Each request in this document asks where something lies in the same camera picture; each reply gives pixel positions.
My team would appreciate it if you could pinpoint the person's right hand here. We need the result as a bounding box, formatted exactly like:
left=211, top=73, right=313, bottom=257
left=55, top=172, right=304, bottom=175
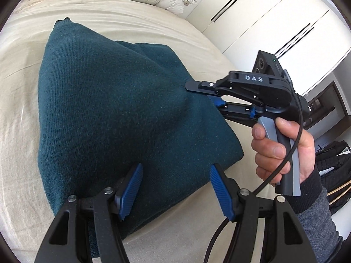
left=251, top=118, right=316, bottom=185

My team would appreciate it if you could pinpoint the white wardrobe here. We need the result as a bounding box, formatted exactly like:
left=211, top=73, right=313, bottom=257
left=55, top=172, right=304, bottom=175
left=185, top=0, right=351, bottom=97

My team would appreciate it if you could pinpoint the black wardrobe handle bar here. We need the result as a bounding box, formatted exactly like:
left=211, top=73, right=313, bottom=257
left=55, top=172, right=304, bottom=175
left=275, top=23, right=311, bottom=54
left=213, top=0, right=256, bottom=23
left=278, top=27, right=315, bottom=57
left=211, top=0, right=253, bottom=21

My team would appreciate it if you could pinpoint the bed with beige sheet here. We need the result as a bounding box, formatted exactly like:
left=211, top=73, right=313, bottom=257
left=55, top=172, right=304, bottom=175
left=0, top=0, right=280, bottom=263

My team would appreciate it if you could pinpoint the wooden clothes rack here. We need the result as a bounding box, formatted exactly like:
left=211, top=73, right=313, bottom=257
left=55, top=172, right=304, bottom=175
left=328, top=180, right=351, bottom=206

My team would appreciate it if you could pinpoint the dark teal knit sweater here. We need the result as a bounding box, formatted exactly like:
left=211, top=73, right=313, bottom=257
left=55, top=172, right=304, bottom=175
left=38, top=18, right=244, bottom=258

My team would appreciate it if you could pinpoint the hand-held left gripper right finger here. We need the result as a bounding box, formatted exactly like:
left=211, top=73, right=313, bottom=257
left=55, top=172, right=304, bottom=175
left=209, top=163, right=319, bottom=263

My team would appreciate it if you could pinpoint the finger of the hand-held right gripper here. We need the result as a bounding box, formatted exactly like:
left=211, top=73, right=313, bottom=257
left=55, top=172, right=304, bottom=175
left=185, top=80, right=220, bottom=94
left=209, top=96, right=259, bottom=126

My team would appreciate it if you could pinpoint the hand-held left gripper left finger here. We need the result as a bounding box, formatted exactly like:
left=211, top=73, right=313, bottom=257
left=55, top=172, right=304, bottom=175
left=34, top=163, right=144, bottom=263

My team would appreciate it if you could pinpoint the dark wooden window frame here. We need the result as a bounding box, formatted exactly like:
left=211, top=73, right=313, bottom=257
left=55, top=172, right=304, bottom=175
left=303, top=80, right=347, bottom=132

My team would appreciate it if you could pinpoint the black backpack on floor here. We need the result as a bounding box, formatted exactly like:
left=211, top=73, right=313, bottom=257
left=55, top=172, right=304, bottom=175
left=314, top=140, right=351, bottom=215

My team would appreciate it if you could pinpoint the black cable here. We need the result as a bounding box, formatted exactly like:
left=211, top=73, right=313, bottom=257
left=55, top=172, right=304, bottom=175
left=206, top=71, right=304, bottom=263

